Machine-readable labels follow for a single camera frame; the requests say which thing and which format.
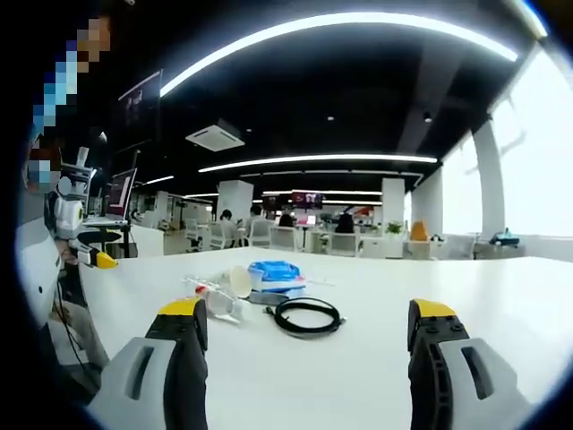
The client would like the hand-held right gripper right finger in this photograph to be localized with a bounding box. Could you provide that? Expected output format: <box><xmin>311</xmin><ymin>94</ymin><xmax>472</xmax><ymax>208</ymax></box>
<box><xmin>406</xmin><ymin>298</ymin><xmax>535</xmax><ymax>430</ymax></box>

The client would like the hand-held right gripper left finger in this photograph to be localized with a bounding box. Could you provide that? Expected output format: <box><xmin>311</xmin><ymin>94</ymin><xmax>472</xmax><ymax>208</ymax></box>
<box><xmin>87</xmin><ymin>297</ymin><xmax>210</xmax><ymax>430</ymax></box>

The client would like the clear plastic cup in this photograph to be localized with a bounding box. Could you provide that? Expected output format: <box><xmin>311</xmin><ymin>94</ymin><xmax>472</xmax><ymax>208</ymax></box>
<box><xmin>195</xmin><ymin>284</ymin><xmax>246</xmax><ymax>325</ymax></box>

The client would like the clear plastic wrapper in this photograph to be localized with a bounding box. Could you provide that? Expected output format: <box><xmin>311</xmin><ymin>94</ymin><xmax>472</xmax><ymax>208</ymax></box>
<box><xmin>182</xmin><ymin>273</ymin><xmax>226</xmax><ymax>293</ymax></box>

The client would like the white paper cup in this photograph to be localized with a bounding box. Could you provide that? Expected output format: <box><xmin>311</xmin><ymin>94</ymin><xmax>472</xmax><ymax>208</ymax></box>
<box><xmin>219</xmin><ymin>264</ymin><xmax>253</xmax><ymax>299</ymax></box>

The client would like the blue plastic bag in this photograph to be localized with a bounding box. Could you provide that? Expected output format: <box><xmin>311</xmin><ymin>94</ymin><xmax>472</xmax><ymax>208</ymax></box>
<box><xmin>247</xmin><ymin>260</ymin><xmax>308</xmax><ymax>293</ymax></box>

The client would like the white equipment stand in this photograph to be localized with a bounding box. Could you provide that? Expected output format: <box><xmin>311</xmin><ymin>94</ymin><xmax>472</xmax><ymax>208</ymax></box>
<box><xmin>61</xmin><ymin>145</ymin><xmax>98</xmax><ymax>199</ymax></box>

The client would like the open laptop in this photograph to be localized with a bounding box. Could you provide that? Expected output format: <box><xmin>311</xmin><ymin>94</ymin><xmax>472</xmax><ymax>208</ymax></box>
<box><xmin>82</xmin><ymin>168</ymin><xmax>139</xmax><ymax>226</ymax></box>

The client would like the white chest-worn device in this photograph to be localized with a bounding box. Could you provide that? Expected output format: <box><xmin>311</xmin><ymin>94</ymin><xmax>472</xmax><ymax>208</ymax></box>
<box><xmin>14</xmin><ymin>218</ymin><xmax>63</xmax><ymax>329</ymax></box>

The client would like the person's beige trouser leg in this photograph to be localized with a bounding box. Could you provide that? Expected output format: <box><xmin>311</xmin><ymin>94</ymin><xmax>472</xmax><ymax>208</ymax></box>
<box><xmin>44</xmin><ymin>298</ymin><xmax>111</xmax><ymax>374</ymax></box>

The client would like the white table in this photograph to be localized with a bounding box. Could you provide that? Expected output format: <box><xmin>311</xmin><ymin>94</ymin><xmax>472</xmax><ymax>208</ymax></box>
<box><xmin>76</xmin><ymin>245</ymin><xmax>573</xmax><ymax>430</ymax></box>

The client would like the dark hanging screen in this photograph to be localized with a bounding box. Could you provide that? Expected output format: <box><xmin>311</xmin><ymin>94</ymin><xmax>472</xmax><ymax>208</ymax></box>
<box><xmin>116</xmin><ymin>68</ymin><xmax>163</xmax><ymax>153</ymax></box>

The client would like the ceiling air conditioner unit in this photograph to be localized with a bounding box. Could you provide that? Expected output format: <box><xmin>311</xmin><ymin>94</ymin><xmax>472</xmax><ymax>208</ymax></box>
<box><xmin>184</xmin><ymin>117</ymin><xmax>246</xmax><ymax>153</ymax></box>

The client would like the orange chair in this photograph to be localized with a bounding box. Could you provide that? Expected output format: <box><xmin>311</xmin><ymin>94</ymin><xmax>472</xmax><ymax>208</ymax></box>
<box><xmin>410</xmin><ymin>219</ymin><xmax>432</xmax><ymax>242</ymax></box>

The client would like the white mesh office chair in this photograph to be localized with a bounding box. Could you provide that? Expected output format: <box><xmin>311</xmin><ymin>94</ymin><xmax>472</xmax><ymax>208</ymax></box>
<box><xmin>328</xmin><ymin>232</ymin><xmax>360</xmax><ymax>258</ymax></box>
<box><xmin>247</xmin><ymin>219</ymin><xmax>273</xmax><ymax>249</ymax></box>
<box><xmin>269</xmin><ymin>225</ymin><xmax>301</xmax><ymax>253</ymax></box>

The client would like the straight ceiling light strip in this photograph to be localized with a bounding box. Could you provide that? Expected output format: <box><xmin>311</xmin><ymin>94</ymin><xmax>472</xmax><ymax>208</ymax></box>
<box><xmin>198</xmin><ymin>153</ymin><xmax>439</xmax><ymax>174</ymax></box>

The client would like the long curved ceiling light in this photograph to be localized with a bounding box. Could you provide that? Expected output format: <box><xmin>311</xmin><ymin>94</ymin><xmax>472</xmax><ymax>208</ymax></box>
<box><xmin>159</xmin><ymin>12</ymin><xmax>519</xmax><ymax>98</ymax></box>

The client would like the thin black device cable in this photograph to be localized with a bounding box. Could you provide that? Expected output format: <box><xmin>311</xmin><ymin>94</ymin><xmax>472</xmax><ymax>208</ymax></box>
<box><xmin>54</xmin><ymin>268</ymin><xmax>102</xmax><ymax>375</ymax></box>

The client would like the wall television screen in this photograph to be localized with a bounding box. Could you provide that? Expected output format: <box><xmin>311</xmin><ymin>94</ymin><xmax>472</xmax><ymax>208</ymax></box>
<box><xmin>290</xmin><ymin>191</ymin><xmax>324</xmax><ymax>210</ymax></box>

